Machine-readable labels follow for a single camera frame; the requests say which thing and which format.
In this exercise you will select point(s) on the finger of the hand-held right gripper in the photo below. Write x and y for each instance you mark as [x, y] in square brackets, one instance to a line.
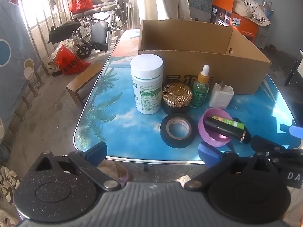
[293, 131]
[265, 144]

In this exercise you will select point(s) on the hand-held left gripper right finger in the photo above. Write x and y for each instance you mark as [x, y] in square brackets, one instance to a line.
[208, 153]

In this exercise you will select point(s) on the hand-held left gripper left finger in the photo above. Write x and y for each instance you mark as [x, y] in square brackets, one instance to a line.
[97, 149]

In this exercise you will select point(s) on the pink plastic lid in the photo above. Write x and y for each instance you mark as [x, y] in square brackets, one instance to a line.
[206, 134]

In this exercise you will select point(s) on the black cylindrical tube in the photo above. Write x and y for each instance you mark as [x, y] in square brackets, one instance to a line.
[224, 130]

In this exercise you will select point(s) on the green glass dropper bottle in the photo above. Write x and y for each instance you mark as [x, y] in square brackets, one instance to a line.
[199, 92]

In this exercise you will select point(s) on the brown cardboard box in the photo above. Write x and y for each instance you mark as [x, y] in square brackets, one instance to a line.
[189, 59]

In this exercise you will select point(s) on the fuzzy purple slipper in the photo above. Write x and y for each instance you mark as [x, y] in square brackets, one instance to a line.
[113, 170]

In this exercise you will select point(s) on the small green white box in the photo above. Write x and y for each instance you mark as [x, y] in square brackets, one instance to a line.
[230, 122]

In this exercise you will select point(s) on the black tape roll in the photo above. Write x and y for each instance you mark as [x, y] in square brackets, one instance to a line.
[165, 132]

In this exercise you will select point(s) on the white plug charger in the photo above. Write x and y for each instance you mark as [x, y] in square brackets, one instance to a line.
[221, 97]

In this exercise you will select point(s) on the black jar with gold lid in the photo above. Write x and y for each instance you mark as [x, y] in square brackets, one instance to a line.
[176, 94]

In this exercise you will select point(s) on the wooden bench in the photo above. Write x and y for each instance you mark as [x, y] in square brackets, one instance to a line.
[82, 80]

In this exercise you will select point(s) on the white pill bottle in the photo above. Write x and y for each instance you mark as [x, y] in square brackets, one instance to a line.
[146, 85]

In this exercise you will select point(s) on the white sneaker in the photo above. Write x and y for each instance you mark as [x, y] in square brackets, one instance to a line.
[8, 182]
[7, 218]

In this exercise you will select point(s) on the white woven bag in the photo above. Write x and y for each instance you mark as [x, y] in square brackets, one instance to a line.
[51, 62]

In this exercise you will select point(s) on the orange carton with white label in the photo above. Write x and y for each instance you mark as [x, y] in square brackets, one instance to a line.
[246, 27]

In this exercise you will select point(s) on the clear glass bottle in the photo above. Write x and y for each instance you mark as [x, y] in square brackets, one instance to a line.
[269, 6]
[263, 4]

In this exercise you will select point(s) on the blue printed blanket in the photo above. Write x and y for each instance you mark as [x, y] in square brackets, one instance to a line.
[14, 52]

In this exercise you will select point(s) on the wheelchair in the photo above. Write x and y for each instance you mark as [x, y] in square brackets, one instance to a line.
[101, 16]

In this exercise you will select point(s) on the tall orange carton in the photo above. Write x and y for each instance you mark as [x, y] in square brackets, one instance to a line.
[222, 2]

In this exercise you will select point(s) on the metal railing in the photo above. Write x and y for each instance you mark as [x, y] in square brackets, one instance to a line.
[35, 11]

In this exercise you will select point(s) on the white curtain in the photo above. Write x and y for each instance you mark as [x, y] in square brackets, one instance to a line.
[163, 0]

